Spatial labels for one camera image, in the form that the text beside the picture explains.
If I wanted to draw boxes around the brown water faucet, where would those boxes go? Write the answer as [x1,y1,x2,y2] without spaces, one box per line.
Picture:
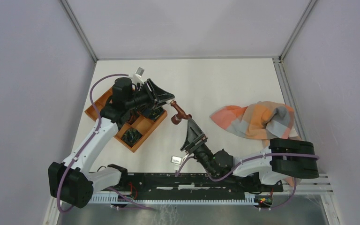
[169,100,192,125]

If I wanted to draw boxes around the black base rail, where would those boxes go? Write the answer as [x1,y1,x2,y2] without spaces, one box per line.
[114,172,284,200]

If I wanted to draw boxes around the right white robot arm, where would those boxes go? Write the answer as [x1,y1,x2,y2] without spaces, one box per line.
[180,119,319,191]

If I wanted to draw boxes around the black cable coil middle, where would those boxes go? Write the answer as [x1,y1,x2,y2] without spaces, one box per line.
[144,107,165,122]

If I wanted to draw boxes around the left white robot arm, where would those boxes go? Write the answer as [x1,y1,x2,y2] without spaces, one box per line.
[48,74,175,212]

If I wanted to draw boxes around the orange compartment tray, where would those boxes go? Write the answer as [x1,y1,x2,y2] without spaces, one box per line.
[84,87,168,153]

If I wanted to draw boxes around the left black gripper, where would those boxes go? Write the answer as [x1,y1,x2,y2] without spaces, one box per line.
[126,78,174,110]

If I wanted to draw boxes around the orange grey checkered cloth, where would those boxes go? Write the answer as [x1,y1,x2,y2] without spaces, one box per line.
[210,101,301,147]

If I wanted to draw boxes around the black cable coil lower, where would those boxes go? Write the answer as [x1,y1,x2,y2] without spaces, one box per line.
[121,127,143,147]

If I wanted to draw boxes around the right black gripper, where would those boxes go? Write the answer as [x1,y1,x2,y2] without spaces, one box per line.
[180,117,216,175]

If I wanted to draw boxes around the aluminium frame rail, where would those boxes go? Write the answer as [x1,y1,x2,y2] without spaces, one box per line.
[43,172,333,225]

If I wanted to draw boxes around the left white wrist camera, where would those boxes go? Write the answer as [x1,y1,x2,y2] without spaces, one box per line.
[131,67,144,84]

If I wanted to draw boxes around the black cable coil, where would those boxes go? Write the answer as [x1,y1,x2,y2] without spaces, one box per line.
[121,127,143,147]
[144,107,165,122]

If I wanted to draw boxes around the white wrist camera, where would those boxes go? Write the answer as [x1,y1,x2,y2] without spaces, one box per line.
[131,67,144,84]
[170,155,188,171]

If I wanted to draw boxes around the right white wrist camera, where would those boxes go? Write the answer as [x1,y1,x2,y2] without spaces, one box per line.
[170,155,188,171]

